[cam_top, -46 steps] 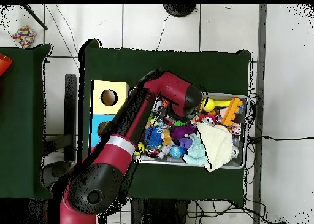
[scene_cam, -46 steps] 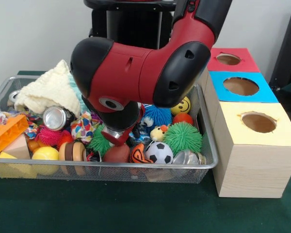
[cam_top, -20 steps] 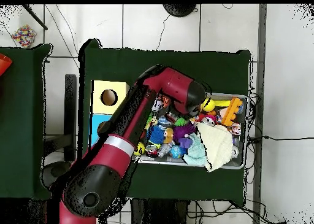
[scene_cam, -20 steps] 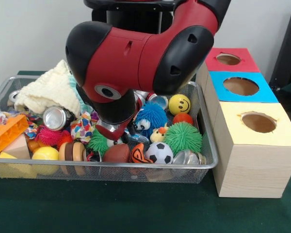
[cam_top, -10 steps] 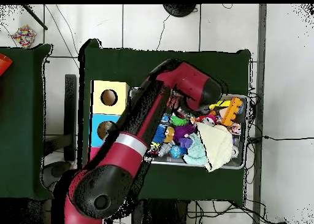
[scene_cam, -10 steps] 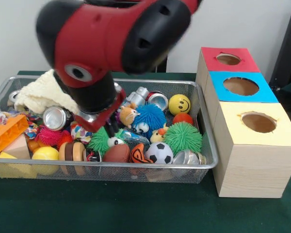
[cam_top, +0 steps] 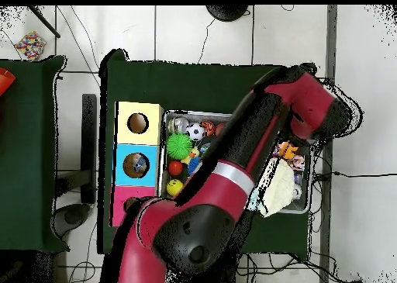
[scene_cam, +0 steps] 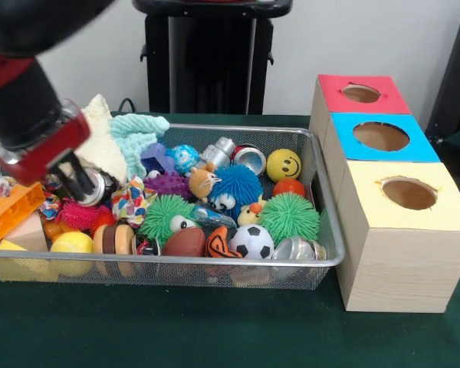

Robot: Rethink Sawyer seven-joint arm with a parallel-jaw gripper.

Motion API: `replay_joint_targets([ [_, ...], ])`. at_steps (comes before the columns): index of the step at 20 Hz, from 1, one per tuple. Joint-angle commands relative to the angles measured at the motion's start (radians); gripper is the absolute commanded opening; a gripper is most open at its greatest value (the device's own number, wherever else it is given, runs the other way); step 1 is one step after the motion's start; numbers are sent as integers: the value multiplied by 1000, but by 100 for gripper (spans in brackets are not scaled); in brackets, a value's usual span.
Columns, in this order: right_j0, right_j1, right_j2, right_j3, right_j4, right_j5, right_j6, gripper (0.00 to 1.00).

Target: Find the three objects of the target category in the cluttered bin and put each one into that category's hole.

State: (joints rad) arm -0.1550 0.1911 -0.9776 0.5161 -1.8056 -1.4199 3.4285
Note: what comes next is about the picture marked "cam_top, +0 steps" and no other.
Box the crushed clear plastic bottle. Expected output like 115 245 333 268
126 155 149 176

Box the cream knitted cloth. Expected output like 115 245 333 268
257 158 296 218

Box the wooden box with three holes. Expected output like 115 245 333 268
111 101 165 228

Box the clear mesh bin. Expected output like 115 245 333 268
158 109 314 216

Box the small soccer ball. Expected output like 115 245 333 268
187 123 206 141

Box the green spiky ball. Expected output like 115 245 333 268
166 133 194 160

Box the small red ball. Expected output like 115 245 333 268
167 160 185 177

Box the yellow smiley ball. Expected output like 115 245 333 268
166 179 185 197

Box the orange toy brick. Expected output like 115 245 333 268
277 141 300 160

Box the black round base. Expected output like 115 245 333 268
205 5 249 22

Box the dark green side table cloth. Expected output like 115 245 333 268
0 55 68 254

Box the grey metal strip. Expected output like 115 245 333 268
319 5 339 283

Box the colourful patterned packet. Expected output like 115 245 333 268
13 31 47 62

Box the black rod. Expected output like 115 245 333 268
27 5 61 39

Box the small red object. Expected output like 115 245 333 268
0 67 16 98

